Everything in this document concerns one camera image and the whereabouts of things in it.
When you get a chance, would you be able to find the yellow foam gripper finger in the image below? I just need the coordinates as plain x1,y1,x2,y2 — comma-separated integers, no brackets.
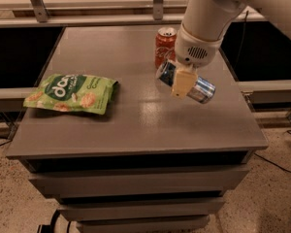
172,62,198,99

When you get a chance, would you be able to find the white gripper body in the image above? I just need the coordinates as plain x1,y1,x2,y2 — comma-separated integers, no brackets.
175,25,222,67

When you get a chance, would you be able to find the blue silver redbull can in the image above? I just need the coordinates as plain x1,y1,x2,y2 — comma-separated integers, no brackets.
156,60,215,104

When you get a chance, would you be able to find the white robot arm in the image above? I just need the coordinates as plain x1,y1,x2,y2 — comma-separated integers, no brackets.
172,0,291,98

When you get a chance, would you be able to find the orange coca-cola can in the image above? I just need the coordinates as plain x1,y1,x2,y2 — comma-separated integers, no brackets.
154,27,177,68

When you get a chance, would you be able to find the grey drawer cabinet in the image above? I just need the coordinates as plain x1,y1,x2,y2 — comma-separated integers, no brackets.
7,26,267,233

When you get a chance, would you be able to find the green snack bag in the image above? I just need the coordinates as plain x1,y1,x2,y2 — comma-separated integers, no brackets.
23,74,118,115

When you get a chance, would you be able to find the black hanging cable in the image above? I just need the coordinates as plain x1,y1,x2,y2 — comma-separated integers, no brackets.
234,10,250,70

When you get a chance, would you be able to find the black cable on floor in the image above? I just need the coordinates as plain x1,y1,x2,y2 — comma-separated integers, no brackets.
253,128,291,176

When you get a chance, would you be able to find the metal railing frame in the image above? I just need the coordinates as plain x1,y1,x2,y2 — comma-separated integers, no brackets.
0,0,266,21

